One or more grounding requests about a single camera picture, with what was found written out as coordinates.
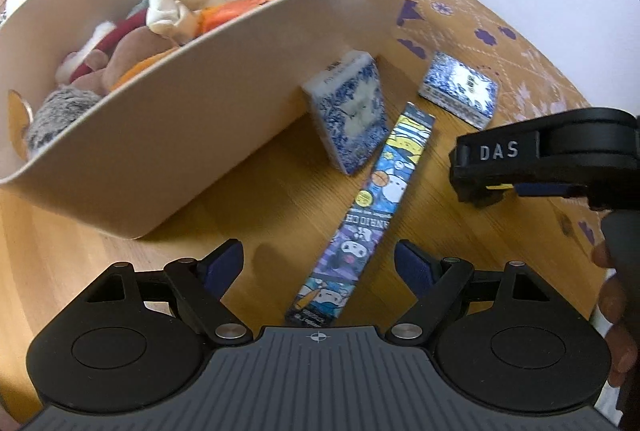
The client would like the person's right hand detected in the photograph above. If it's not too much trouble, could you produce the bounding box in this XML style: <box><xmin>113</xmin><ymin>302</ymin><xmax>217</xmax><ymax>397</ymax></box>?
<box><xmin>591</xmin><ymin>241</ymin><xmax>630</xmax><ymax>389</ymax></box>

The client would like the purple floral tablecloth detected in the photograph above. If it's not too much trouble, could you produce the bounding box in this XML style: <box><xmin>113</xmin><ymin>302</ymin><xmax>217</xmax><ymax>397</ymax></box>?
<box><xmin>392</xmin><ymin>0</ymin><xmax>640</xmax><ymax>257</ymax></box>

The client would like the cream scrunchie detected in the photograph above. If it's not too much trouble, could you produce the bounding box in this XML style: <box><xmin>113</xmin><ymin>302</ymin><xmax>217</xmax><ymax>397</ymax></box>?
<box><xmin>146</xmin><ymin>0</ymin><xmax>228</xmax><ymax>44</ymax></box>

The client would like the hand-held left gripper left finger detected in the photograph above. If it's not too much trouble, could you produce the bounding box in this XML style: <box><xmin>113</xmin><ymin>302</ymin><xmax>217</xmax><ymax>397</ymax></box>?
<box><xmin>80</xmin><ymin>238</ymin><xmax>253</xmax><ymax>344</ymax></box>

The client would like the long cartoon print box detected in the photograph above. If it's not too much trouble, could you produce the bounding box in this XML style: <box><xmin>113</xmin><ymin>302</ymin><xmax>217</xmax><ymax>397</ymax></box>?
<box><xmin>285</xmin><ymin>102</ymin><xmax>435</xmax><ymax>329</ymax></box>

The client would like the beige plastic basket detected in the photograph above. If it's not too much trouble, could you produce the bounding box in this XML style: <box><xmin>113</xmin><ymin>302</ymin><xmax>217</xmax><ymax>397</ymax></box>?
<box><xmin>0</xmin><ymin>0</ymin><xmax>431</xmax><ymax>241</ymax></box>

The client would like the brown hedgehog plush toy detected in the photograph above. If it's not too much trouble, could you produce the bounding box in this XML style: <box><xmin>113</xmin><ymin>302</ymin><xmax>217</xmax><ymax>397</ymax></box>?
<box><xmin>25</xmin><ymin>8</ymin><xmax>176</xmax><ymax>162</ymax></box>

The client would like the blue white patterned box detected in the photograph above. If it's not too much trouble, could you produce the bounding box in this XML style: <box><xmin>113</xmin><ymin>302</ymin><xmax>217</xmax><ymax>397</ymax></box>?
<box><xmin>419</xmin><ymin>52</ymin><xmax>500</xmax><ymax>130</ymax></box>
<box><xmin>301</xmin><ymin>52</ymin><xmax>390</xmax><ymax>176</ymax></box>

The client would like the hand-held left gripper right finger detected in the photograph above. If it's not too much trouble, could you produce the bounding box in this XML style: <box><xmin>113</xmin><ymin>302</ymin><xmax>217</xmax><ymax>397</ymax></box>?
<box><xmin>385</xmin><ymin>238</ymin><xmax>557</xmax><ymax>344</ymax></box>

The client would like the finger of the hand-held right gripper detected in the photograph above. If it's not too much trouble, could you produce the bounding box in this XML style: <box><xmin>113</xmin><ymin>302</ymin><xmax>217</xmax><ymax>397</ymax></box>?
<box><xmin>448</xmin><ymin>107</ymin><xmax>640</xmax><ymax>179</ymax></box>
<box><xmin>515</xmin><ymin>171</ymin><xmax>621</xmax><ymax>212</ymax></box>

